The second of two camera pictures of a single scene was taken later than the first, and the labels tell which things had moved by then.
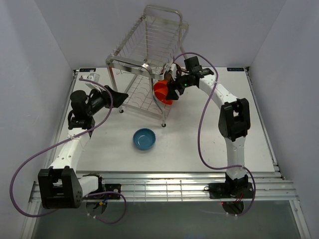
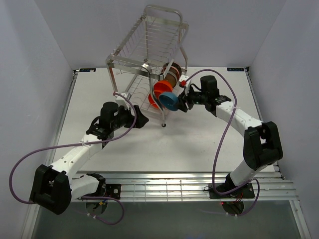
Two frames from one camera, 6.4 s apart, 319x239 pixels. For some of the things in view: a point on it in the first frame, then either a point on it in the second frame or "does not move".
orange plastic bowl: (168, 102) → (152, 101)
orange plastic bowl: (160, 88) does not move
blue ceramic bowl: (144, 139) → (169, 100)
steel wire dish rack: (153, 46) does not move
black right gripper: (171, 94) → (182, 105)
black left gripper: (118, 98) → (141, 119)
